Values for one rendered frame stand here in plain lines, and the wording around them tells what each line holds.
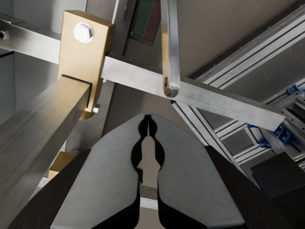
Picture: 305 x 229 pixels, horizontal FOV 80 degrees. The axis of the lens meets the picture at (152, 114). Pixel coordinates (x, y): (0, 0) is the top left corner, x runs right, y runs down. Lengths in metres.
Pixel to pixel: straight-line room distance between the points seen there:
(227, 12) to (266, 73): 0.37
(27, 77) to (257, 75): 0.92
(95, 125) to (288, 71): 0.93
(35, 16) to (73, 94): 0.30
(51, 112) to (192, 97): 0.18
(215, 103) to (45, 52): 0.23
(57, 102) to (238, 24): 1.06
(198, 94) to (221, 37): 0.89
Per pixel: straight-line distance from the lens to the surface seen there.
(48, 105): 0.19
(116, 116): 1.25
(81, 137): 0.48
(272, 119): 0.33
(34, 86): 0.55
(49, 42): 0.26
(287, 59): 1.08
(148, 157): 1.45
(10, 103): 0.58
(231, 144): 1.20
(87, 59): 0.24
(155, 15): 0.36
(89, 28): 0.23
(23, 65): 0.54
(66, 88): 0.23
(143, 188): 0.42
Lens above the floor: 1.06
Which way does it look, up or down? 60 degrees down
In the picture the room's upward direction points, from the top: 177 degrees clockwise
